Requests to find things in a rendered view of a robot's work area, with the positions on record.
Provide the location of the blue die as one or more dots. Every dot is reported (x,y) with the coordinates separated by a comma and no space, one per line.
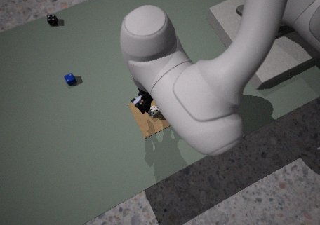
(70,79)

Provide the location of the black die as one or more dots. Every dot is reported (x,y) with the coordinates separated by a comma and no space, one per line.
(52,20)

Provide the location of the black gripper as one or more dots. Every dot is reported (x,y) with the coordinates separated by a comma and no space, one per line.
(145,105)

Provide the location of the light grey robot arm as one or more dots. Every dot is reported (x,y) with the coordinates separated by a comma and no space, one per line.
(201,101)

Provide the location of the white die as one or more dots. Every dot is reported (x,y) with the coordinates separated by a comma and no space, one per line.
(154,111)

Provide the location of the tan mottled mat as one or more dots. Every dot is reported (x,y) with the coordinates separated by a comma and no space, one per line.
(148,125)

